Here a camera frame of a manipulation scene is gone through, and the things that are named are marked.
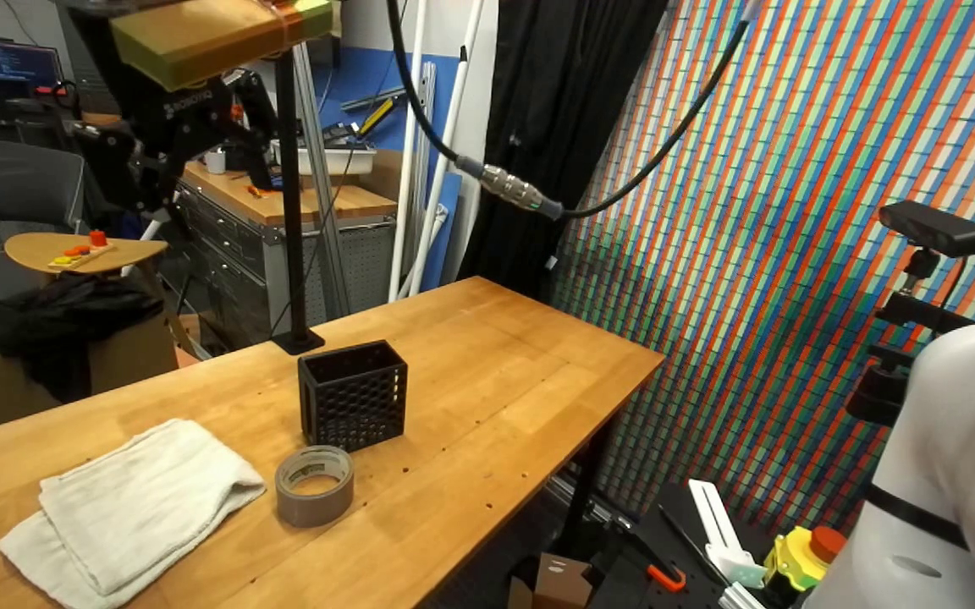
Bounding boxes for white pole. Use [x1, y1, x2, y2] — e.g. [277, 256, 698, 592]
[386, 0, 431, 303]
[401, 0, 483, 298]

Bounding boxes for grey metal post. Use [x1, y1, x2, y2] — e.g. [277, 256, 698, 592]
[289, 44, 353, 321]

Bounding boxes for yellow emergency stop button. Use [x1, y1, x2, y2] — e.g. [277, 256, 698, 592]
[763, 522, 853, 594]

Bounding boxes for wooden workbench grey drawers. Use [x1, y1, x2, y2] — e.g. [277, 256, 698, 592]
[175, 154, 398, 342]

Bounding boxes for black mesh box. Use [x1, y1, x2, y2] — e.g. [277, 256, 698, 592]
[295, 338, 414, 453]

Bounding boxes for dark grey office chair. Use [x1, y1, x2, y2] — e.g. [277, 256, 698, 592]
[0, 137, 91, 256]

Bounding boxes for large cardboard box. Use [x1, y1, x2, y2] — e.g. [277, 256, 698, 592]
[0, 308, 203, 425]

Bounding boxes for orange clamp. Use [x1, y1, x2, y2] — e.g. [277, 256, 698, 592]
[643, 559, 690, 598]

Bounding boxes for small cardboard box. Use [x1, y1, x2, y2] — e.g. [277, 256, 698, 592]
[503, 549, 600, 609]

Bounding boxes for black camera on tripod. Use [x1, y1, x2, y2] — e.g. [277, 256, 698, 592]
[845, 200, 975, 428]

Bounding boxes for blue panel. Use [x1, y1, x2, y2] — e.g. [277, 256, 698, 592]
[310, 46, 466, 292]

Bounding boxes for colourful striped backdrop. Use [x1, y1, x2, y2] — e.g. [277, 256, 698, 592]
[550, 0, 975, 544]

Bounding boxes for white terry towel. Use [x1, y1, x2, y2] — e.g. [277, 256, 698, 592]
[0, 415, 267, 609]

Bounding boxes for black table leg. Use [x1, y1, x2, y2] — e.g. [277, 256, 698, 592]
[558, 415, 618, 560]

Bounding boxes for black curtain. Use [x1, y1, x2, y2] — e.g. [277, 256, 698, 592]
[457, 0, 669, 302]

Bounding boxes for black cable with metal connector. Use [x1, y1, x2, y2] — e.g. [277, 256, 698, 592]
[381, 0, 756, 223]

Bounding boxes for grey duct tape roll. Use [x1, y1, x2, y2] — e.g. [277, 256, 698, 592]
[269, 443, 356, 530]

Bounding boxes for black pole stand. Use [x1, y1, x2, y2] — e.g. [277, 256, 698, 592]
[269, 44, 328, 357]

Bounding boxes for black cloth bundle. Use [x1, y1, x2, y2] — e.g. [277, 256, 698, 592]
[0, 273, 169, 400]

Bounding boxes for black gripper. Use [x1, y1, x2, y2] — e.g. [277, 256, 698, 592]
[73, 68, 277, 215]

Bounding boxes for round wooden stool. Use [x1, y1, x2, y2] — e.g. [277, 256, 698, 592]
[4, 229, 173, 279]

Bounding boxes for white plastic bracket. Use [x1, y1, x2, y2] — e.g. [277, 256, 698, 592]
[682, 477, 768, 609]

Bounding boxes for wooden yellow-green wrist mount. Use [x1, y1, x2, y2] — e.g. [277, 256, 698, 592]
[108, 0, 337, 95]

